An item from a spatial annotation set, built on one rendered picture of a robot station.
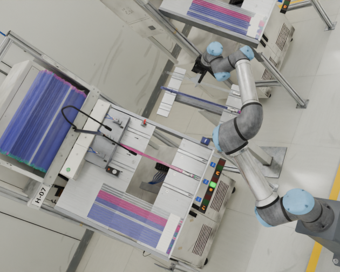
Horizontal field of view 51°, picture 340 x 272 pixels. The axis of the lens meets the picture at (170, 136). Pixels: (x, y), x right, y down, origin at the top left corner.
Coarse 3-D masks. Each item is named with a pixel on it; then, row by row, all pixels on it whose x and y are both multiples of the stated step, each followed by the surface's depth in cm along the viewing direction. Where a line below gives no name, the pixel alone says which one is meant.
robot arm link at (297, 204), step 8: (288, 192) 156; (296, 192) 154; (304, 192) 152; (280, 200) 159; (288, 200) 155; (296, 200) 152; (304, 200) 150; (312, 200) 152; (288, 208) 153; (296, 208) 151; (304, 208) 149; (312, 208) 151; (320, 208) 156; (288, 216) 155; (296, 216) 154; (304, 216) 153; (312, 216) 154
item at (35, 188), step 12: (0, 48) 181; (0, 60) 181; (36, 60) 201; (48, 60) 189; (72, 84) 215; (84, 84) 203; (12, 168) 182; (156, 168) 248; (168, 168) 239; (228, 168) 250; (36, 180) 194; (156, 180) 247; (24, 192) 202; (36, 192) 191; (48, 192) 198; (156, 192) 237; (276, 192) 252; (36, 204) 195; (156, 264) 193; (180, 264) 240
